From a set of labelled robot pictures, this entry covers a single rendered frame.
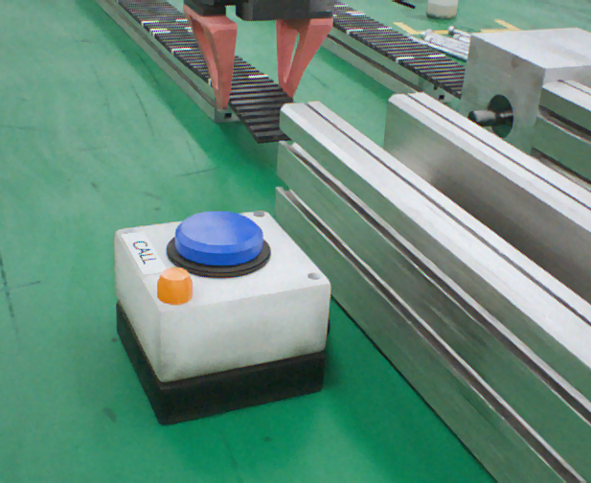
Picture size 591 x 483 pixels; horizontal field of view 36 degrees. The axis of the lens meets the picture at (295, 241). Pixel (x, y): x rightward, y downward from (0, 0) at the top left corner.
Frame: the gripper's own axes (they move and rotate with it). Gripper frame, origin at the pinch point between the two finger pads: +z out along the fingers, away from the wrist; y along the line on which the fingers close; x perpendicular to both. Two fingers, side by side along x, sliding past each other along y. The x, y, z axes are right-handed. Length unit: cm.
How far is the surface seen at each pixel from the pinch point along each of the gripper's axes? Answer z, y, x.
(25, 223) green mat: 3.4, -19.2, -10.7
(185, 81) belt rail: 2.4, -2.0, 11.5
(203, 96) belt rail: 2.3, -1.8, 7.0
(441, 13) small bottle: 3.1, 37.3, 32.4
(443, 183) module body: -2.1, 2.5, -23.3
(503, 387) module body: -1.0, -4.7, -39.7
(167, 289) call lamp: -3.2, -16.2, -31.9
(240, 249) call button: -3.7, -12.4, -30.3
